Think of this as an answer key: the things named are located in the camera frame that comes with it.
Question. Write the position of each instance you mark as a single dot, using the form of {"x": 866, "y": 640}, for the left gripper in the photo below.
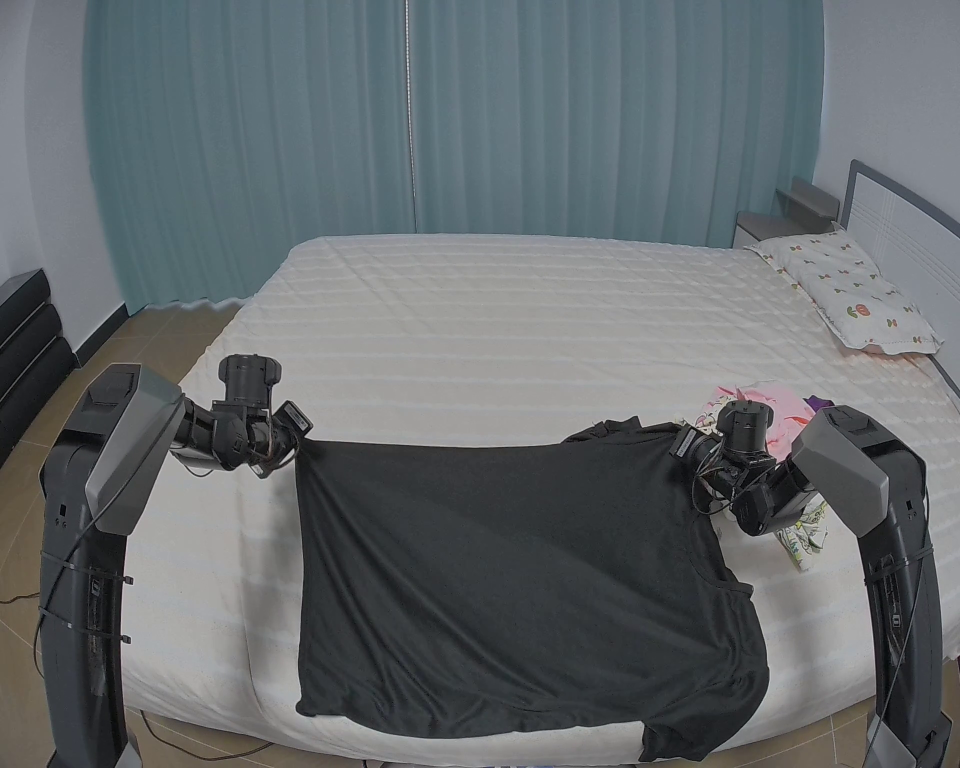
{"x": 294, "y": 420}

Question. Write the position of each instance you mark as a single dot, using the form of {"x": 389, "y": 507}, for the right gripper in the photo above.
{"x": 686, "y": 442}

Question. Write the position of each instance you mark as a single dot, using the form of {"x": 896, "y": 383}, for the black T-shirt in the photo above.
{"x": 510, "y": 585}

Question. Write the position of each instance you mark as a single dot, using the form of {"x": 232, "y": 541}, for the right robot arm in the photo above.
{"x": 847, "y": 465}

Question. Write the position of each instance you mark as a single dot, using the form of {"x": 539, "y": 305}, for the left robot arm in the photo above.
{"x": 124, "y": 450}

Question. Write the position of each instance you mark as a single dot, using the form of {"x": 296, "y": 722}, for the pile of clothes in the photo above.
{"x": 780, "y": 409}

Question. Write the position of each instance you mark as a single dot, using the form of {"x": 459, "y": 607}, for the bed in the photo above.
{"x": 487, "y": 337}

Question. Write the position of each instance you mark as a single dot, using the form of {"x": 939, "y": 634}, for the white printed pillow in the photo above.
{"x": 847, "y": 292}

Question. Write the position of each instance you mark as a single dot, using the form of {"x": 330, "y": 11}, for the grey bedside table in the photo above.
{"x": 772, "y": 223}

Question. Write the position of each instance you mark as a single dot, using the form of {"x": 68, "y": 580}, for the blue-green curtain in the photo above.
{"x": 615, "y": 112}
{"x": 255, "y": 150}

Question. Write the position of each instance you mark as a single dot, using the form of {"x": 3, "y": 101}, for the black chest of drawers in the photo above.
{"x": 26, "y": 352}

